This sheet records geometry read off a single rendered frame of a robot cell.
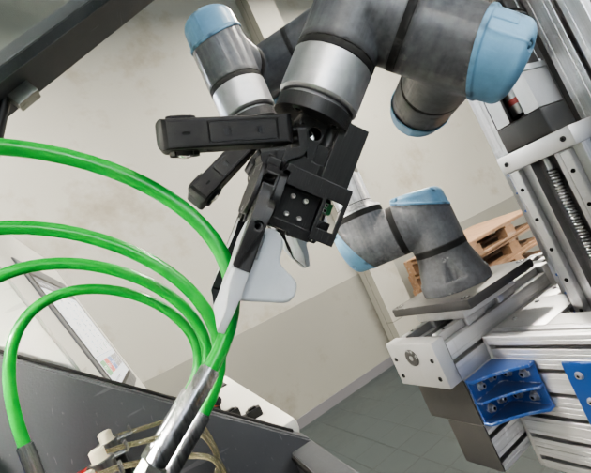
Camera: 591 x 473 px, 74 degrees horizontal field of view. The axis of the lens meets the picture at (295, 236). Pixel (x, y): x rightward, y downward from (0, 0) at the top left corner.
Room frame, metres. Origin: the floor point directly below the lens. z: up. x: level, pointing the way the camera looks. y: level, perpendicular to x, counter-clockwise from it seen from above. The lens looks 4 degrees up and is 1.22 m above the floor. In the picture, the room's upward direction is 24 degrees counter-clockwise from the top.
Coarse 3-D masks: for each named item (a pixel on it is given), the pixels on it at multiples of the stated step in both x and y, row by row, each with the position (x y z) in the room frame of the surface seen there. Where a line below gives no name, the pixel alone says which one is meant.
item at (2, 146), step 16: (0, 144) 0.30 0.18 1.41; (16, 144) 0.30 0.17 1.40; (32, 144) 0.31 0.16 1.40; (48, 160) 0.32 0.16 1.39; (64, 160) 0.32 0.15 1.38; (80, 160) 0.32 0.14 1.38; (96, 160) 0.32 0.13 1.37; (112, 176) 0.33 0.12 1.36; (128, 176) 0.33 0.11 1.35; (144, 176) 0.34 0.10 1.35; (144, 192) 0.34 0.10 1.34; (160, 192) 0.34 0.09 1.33; (176, 208) 0.34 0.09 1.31; (192, 208) 0.35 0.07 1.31; (192, 224) 0.35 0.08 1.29; (208, 224) 0.35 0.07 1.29; (208, 240) 0.35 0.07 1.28; (224, 256) 0.35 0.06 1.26; (224, 272) 0.35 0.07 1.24; (224, 336) 0.34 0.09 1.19; (224, 352) 0.34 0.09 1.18
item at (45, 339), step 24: (0, 240) 0.73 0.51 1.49; (0, 264) 0.60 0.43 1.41; (0, 288) 0.58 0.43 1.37; (24, 288) 0.64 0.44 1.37; (0, 312) 0.58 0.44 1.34; (48, 312) 0.68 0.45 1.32; (0, 336) 0.57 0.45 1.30; (24, 336) 0.58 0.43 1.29; (48, 336) 0.60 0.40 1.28; (48, 360) 0.59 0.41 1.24; (72, 360) 0.61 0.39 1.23
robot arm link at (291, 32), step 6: (306, 12) 0.55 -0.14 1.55; (300, 18) 0.55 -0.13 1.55; (306, 18) 0.54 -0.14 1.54; (288, 24) 0.56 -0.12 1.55; (294, 24) 0.55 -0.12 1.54; (300, 24) 0.55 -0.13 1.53; (282, 30) 0.56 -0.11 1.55; (288, 30) 0.55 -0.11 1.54; (294, 30) 0.55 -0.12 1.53; (300, 30) 0.55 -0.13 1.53; (282, 36) 0.56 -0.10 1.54; (288, 36) 0.55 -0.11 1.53; (294, 36) 0.55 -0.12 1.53; (288, 42) 0.55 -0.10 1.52; (294, 42) 0.55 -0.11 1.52; (288, 48) 0.56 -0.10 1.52; (294, 48) 0.56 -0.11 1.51
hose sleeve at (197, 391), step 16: (208, 368) 0.33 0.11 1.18; (192, 384) 0.33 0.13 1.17; (208, 384) 0.33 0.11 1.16; (192, 400) 0.32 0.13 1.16; (176, 416) 0.32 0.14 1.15; (192, 416) 0.32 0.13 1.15; (160, 432) 0.32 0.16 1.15; (176, 432) 0.31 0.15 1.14; (160, 448) 0.31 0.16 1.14; (176, 448) 0.32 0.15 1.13; (160, 464) 0.31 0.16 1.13
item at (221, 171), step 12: (228, 156) 0.48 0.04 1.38; (240, 156) 0.48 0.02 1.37; (216, 168) 0.47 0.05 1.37; (228, 168) 0.47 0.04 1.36; (240, 168) 0.52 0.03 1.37; (192, 180) 0.47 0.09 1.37; (204, 180) 0.46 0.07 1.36; (216, 180) 0.47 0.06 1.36; (228, 180) 0.51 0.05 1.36; (192, 192) 0.46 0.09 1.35; (204, 192) 0.46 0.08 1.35; (216, 192) 0.48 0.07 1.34; (192, 204) 0.49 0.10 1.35; (204, 204) 0.47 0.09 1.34
